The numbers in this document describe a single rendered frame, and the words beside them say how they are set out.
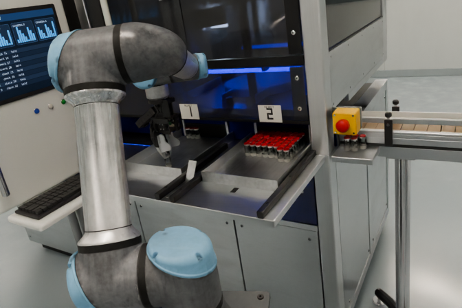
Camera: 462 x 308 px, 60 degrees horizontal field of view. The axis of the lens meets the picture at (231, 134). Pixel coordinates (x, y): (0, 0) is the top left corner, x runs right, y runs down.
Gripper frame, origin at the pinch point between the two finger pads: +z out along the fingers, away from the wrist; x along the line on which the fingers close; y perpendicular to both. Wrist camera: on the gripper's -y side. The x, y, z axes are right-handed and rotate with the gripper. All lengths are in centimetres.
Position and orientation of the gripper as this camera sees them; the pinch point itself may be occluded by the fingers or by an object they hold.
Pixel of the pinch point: (165, 153)
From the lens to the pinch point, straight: 139.6
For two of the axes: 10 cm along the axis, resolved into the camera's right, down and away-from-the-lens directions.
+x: 5.0, -3.4, 7.9
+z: 1.4, 9.4, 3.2
